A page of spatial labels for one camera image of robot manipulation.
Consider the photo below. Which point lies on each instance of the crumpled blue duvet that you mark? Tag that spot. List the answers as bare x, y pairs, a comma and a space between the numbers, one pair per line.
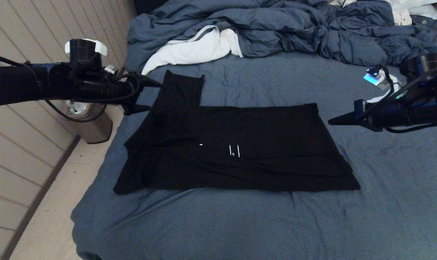
294, 29

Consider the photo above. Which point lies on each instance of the black moon print t-shirt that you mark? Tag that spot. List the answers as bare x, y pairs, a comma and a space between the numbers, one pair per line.
258, 126

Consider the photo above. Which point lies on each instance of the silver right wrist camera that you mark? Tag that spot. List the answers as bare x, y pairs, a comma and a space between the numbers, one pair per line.
375, 78

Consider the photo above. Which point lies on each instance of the blue bed sheet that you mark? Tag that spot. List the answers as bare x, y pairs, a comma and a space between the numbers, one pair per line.
312, 224

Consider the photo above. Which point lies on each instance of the white pillow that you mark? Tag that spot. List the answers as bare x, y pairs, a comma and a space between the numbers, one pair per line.
420, 11

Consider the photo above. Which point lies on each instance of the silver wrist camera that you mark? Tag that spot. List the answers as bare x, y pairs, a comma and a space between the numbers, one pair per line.
375, 78
112, 70

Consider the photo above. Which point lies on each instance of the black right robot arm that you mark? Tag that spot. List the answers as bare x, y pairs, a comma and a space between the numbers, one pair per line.
424, 65

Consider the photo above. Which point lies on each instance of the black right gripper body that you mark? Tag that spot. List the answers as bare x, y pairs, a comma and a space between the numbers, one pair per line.
413, 113

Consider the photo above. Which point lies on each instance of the brown trash bin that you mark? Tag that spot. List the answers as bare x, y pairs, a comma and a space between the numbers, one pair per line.
95, 130

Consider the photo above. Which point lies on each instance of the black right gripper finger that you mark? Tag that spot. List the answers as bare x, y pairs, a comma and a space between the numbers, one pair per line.
352, 121
362, 110

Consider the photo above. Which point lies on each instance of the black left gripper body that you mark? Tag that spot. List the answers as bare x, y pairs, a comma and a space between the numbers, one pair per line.
103, 90

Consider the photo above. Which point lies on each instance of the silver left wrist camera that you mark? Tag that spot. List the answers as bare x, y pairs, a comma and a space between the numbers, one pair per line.
112, 70

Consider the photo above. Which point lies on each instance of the white garment with grey stripe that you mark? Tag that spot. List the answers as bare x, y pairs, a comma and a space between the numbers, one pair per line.
189, 52

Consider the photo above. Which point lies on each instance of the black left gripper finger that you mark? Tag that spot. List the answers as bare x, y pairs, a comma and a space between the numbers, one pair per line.
144, 82
135, 108

